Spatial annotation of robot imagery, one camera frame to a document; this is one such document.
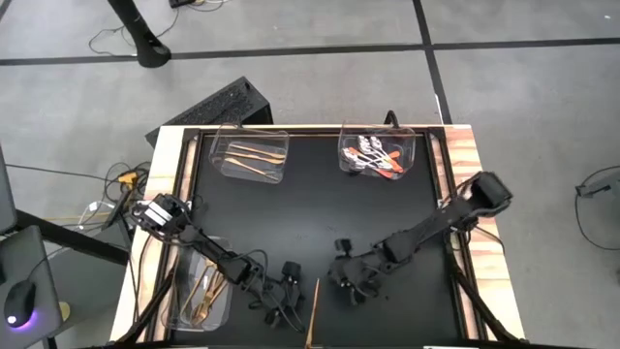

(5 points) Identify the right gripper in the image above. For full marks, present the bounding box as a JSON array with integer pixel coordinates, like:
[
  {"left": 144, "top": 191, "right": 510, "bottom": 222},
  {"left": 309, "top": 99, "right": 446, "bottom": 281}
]
[{"left": 327, "top": 254, "right": 387, "bottom": 306}]

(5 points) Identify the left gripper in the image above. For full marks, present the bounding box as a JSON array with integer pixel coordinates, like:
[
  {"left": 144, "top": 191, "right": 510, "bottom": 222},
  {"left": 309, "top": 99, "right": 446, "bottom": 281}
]
[{"left": 259, "top": 279, "right": 307, "bottom": 334}]

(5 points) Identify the gold fork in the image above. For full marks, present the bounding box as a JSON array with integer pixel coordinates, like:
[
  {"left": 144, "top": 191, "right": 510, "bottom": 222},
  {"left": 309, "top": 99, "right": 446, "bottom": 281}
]
[
  {"left": 196, "top": 270, "right": 227, "bottom": 314},
  {"left": 179, "top": 264, "right": 217, "bottom": 314},
  {"left": 188, "top": 275, "right": 232, "bottom": 327},
  {"left": 192, "top": 270, "right": 229, "bottom": 311}
]

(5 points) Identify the silver spoon orange handle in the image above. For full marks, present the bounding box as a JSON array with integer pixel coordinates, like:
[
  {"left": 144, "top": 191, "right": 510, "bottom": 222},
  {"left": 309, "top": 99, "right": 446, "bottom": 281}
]
[
  {"left": 341, "top": 146, "right": 393, "bottom": 176},
  {"left": 344, "top": 154, "right": 391, "bottom": 176},
  {"left": 368, "top": 134, "right": 406, "bottom": 172},
  {"left": 356, "top": 135, "right": 398, "bottom": 175},
  {"left": 349, "top": 150, "right": 403, "bottom": 172}
]

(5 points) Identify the clear plastic bin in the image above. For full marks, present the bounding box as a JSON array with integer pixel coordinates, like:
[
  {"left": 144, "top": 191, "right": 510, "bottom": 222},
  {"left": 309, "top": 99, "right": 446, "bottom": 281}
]
[
  {"left": 207, "top": 123, "right": 291, "bottom": 184},
  {"left": 337, "top": 120, "right": 417, "bottom": 180},
  {"left": 163, "top": 235, "right": 234, "bottom": 333}
]

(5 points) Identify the black perforated computer case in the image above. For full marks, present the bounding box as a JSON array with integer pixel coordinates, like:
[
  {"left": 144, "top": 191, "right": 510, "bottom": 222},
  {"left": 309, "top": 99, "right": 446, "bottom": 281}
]
[{"left": 144, "top": 76, "right": 275, "bottom": 148}]

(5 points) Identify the grey side table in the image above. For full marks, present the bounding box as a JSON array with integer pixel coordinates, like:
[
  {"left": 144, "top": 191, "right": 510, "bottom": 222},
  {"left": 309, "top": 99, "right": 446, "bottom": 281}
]
[{"left": 0, "top": 224, "right": 65, "bottom": 349}]

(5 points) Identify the black computer mouse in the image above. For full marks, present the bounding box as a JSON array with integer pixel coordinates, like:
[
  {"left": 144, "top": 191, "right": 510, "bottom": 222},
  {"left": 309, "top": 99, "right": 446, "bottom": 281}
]
[{"left": 3, "top": 279, "right": 39, "bottom": 332}]

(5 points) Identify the grey stand base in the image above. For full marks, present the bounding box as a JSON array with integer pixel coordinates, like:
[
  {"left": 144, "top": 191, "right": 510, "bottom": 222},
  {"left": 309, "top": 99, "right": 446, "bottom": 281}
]
[{"left": 574, "top": 169, "right": 620, "bottom": 200}]

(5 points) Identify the dark monitor edge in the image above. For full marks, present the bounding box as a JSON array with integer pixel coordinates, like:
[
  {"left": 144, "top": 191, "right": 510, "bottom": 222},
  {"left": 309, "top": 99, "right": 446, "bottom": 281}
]
[{"left": 0, "top": 143, "right": 19, "bottom": 237}]

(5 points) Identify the black stand leg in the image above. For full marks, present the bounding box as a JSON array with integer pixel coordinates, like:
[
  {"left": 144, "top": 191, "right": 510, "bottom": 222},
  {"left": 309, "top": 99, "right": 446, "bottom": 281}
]
[{"left": 107, "top": 0, "right": 172, "bottom": 69}]

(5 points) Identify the black frame brace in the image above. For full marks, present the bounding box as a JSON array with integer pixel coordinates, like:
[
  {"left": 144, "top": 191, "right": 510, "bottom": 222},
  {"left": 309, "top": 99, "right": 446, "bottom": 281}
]
[
  {"left": 444, "top": 232, "right": 523, "bottom": 344},
  {"left": 113, "top": 261, "right": 178, "bottom": 346}
]

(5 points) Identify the yellow cable connector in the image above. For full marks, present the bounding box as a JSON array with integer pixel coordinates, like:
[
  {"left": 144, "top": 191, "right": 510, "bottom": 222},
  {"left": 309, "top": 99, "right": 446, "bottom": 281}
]
[{"left": 117, "top": 170, "right": 142, "bottom": 188}]

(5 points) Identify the black frame beam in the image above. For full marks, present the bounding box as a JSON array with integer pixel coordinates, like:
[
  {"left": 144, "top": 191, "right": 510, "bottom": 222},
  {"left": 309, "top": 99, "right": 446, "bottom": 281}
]
[{"left": 13, "top": 207, "right": 131, "bottom": 267}]

